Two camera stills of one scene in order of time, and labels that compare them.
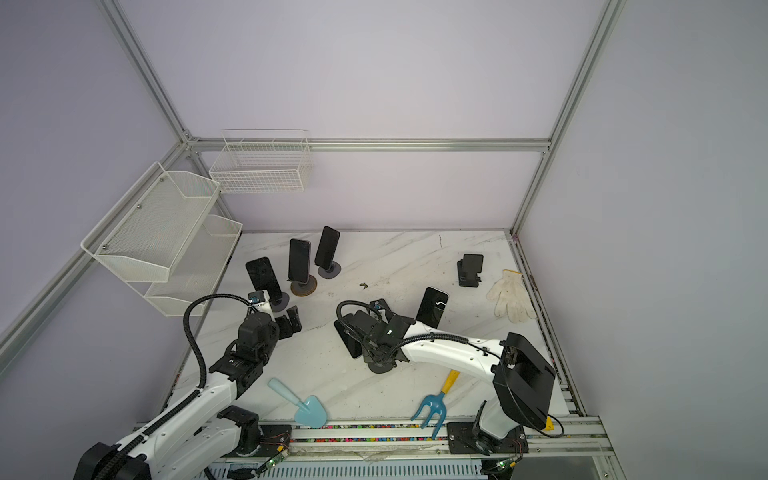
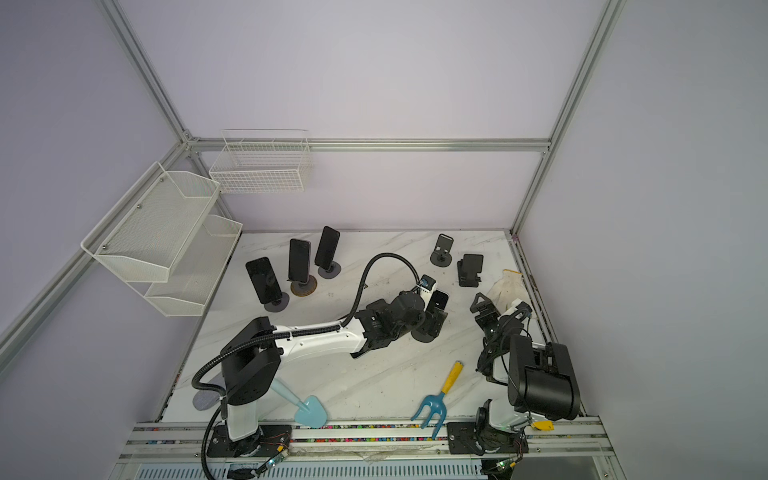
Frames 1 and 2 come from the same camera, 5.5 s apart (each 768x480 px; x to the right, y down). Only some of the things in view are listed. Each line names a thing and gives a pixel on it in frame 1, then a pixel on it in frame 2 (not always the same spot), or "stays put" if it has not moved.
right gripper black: [366, 354] -> [493, 314]
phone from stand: [432, 307] stays put
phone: [263, 278] stays put
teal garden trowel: [312, 411] stays put
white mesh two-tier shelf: [162, 240] stays put
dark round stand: [380, 368] -> [441, 256]
